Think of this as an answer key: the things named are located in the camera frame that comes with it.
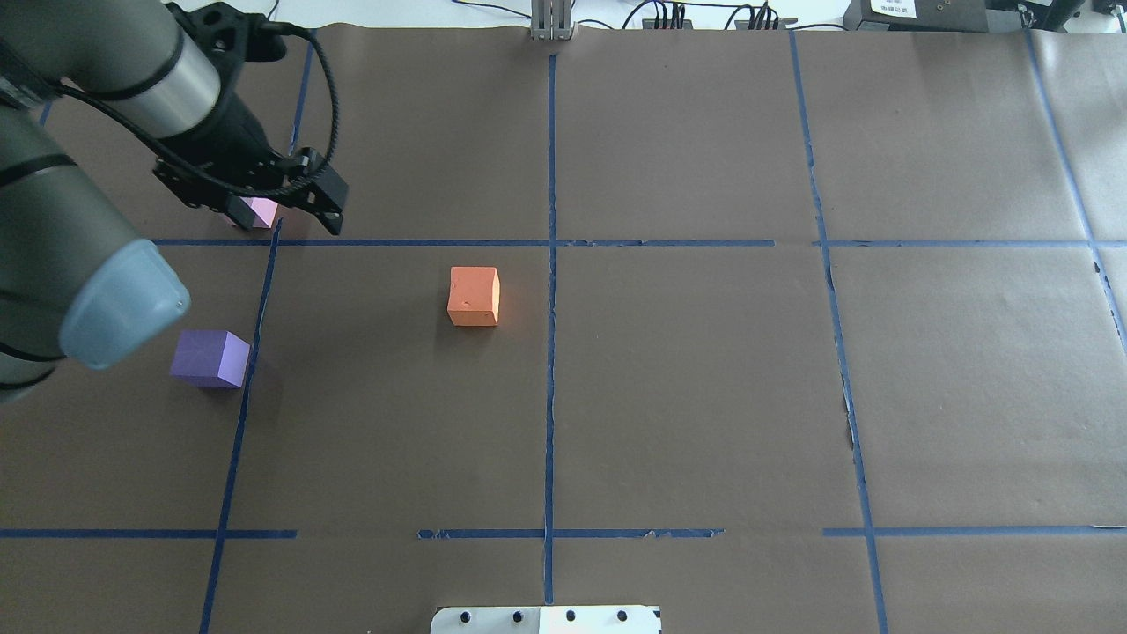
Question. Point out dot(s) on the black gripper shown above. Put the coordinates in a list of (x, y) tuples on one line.
[(231, 132)]

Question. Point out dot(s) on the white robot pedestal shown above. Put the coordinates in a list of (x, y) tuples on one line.
[(548, 619)]

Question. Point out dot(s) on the orange foam cube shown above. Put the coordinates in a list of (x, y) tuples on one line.
[(474, 297)]

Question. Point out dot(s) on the aluminium frame post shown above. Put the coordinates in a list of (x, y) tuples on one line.
[(552, 20)]

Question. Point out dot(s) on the purple foam cube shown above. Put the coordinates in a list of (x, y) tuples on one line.
[(211, 359)]

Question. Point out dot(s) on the brown paper table mat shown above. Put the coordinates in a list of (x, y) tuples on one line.
[(798, 332)]

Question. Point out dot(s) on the pink foam cube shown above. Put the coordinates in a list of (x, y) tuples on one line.
[(263, 210)]

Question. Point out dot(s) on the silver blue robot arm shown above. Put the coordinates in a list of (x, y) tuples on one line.
[(79, 280)]

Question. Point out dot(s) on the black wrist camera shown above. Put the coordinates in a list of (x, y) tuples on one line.
[(223, 32)]

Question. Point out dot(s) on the black computer box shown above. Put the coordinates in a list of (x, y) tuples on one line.
[(917, 16)]

